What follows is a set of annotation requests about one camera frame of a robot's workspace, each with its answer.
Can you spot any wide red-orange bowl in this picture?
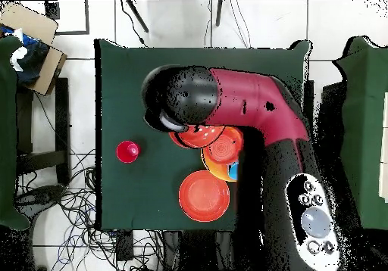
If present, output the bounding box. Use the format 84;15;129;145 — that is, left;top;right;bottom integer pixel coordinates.
178;170;231;223
168;124;227;150

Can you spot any small red-orange bowl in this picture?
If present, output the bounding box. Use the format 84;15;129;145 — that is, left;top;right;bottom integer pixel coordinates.
203;126;245;165

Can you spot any blue cup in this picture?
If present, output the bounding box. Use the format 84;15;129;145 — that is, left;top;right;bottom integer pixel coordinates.
227;160;240;181

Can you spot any red cup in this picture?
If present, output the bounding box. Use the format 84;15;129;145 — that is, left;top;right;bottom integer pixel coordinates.
115;140;142;164

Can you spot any dark green tablecloth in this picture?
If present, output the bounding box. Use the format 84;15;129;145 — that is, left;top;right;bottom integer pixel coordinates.
93;38;313;234

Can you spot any black power strip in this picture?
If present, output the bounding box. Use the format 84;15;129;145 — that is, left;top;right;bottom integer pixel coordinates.
115;230;135;262

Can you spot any black tripod leg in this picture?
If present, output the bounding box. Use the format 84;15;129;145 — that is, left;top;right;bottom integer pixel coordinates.
215;0;224;27
125;0;150;33

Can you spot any black stool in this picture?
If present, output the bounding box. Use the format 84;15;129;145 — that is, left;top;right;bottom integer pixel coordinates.
16;76;71;187

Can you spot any black chair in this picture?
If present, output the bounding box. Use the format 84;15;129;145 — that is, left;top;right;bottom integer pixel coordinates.
321;81;346;123

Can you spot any green cloth side table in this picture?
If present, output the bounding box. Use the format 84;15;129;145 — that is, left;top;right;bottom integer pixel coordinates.
331;36;388;231
0;36;31;232

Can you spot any blue and white cloth bundle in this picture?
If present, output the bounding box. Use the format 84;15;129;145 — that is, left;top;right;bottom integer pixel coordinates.
0;25;51;86

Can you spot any cardboard box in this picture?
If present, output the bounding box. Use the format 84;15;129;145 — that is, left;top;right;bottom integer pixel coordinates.
0;1;68;97

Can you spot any tangle of floor cables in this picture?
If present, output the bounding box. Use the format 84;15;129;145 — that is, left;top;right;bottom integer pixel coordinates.
17;148;166;271

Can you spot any black floor cable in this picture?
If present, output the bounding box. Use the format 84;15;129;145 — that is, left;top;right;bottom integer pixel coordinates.
120;0;149;48

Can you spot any black pedestal leg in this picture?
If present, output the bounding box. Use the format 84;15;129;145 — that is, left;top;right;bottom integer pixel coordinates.
14;184;66;220

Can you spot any black metal frame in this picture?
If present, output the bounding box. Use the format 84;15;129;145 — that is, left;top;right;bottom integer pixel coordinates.
44;0;91;36

